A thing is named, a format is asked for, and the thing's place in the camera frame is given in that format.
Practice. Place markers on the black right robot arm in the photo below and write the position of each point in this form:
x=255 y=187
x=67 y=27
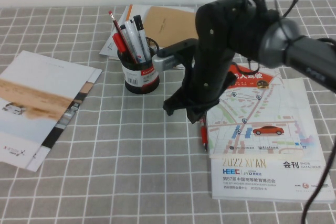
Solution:
x=302 y=51

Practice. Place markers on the white show catalogue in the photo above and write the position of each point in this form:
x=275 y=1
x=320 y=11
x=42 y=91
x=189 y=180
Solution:
x=262 y=182

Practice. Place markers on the brown kraft notebook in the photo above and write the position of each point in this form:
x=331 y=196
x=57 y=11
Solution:
x=170 y=24

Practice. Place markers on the slim red pen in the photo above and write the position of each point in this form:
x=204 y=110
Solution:
x=203 y=134

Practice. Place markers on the grey pen with black cap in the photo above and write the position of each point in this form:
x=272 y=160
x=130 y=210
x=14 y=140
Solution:
x=123 y=28

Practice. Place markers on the brochure with desert car photo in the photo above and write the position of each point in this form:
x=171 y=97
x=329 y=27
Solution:
x=34 y=98

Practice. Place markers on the grey checked tablecloth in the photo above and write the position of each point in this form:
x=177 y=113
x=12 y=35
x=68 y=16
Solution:
x=118 y=155

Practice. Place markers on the white folded leaflet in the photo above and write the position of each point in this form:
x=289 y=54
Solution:
x=107 y=48

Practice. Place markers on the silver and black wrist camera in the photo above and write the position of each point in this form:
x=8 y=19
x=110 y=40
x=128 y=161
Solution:
x=168 y=60

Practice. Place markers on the white brochure with black stripe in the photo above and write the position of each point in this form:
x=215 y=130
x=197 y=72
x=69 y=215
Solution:
x=71 y=113

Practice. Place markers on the black mesh pen holder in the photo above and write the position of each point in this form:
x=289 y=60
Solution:
x=141 y=79

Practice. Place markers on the pencil with red eraser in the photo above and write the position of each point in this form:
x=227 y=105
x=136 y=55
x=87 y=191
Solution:
x=116 y=26

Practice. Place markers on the thick red pen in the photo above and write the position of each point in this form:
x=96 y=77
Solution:
x=119 y=43

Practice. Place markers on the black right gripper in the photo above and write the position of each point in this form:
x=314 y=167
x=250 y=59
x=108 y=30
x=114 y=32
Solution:
x=207 y=77

